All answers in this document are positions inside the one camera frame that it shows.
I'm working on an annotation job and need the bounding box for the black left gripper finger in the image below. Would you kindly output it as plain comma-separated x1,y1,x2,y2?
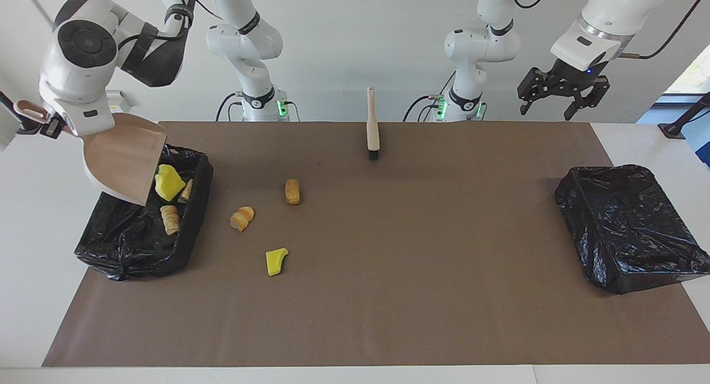
563,76,611,121
517,67,555,116

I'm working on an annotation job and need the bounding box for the beige plastic dustpan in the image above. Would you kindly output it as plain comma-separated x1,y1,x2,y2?
12,99,168,207

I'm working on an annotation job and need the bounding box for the beige hand brush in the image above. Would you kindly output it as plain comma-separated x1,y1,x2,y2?
366,86,381,161

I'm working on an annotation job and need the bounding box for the black bag lined bin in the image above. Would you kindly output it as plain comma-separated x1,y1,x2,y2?
74,144,214,282
555,164,710,296

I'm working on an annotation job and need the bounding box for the black clamp stand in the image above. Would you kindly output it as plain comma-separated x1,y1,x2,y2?
0,90,46,136
658,92,710,140

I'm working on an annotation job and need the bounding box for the bright window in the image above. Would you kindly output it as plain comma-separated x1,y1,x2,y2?
663,43,710,96

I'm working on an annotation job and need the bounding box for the brown table mat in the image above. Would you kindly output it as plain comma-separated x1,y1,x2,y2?
42,122,710,368

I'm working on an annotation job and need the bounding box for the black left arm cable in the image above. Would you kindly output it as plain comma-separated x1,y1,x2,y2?
510,0,694,60

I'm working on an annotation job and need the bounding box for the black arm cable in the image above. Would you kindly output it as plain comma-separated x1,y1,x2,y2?
510,0,694,60
119,0,222,46

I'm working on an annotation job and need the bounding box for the white wall socket box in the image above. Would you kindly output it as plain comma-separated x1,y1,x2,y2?
105,90,134,114

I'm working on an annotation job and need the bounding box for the black base cable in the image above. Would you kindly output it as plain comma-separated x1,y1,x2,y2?
215,92,245,122
402,70,461,122

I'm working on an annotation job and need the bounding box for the white wall conduit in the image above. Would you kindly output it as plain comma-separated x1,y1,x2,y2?
20,0,56,29

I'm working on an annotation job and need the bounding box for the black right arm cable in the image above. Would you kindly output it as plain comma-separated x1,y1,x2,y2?
119,0,222,46

